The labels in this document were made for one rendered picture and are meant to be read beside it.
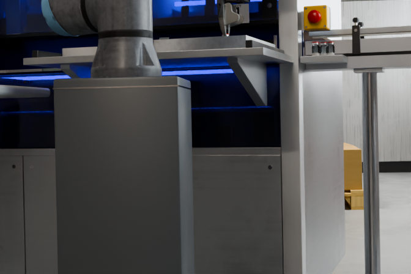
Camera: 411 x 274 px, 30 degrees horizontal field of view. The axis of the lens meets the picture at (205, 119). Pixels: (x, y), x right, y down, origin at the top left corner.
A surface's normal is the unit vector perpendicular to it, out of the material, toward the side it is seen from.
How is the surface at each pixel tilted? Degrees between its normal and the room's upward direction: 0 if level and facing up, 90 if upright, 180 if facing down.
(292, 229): 90
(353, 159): 90
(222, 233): 90
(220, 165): 90
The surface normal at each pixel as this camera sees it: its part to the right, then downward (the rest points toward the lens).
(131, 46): 0.24, -0.29
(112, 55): -0.32, -0.29
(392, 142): -0.08, 0.01
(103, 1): -0.57, 0.02
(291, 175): -0.30, 0.02
